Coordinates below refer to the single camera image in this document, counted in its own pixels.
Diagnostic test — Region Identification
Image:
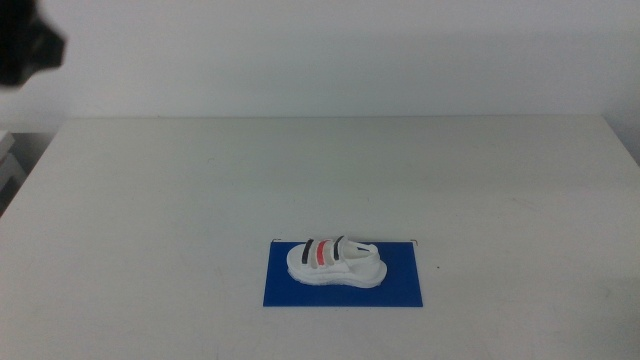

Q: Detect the white sandal with striped straps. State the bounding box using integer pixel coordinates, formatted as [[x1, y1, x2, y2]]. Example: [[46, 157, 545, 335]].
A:
[[286, 234, 389, 290]]

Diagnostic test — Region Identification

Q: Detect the blue rectangular mat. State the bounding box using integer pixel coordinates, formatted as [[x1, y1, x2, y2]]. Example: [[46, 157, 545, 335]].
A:
[[262, 241, 424, 308]]

